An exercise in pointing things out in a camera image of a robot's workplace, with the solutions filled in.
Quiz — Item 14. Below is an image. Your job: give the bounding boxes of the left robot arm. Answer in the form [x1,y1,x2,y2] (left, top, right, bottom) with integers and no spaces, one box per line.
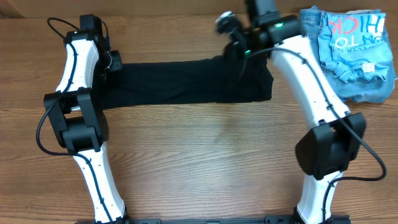
[36,14,130,223]

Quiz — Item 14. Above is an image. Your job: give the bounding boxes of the black t-shirt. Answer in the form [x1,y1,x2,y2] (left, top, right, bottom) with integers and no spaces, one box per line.
[93,56,274,110]

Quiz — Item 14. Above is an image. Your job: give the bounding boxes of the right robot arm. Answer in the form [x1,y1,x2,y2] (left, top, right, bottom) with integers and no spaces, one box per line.
[216,1,366,223]

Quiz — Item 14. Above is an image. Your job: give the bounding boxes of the light blue printed t-shirt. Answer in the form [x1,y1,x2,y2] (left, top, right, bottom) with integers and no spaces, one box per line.
[318,12,392,83]

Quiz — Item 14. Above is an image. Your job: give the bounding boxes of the blue denim jeans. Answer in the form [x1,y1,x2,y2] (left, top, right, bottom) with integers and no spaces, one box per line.
[300,6,397,103]

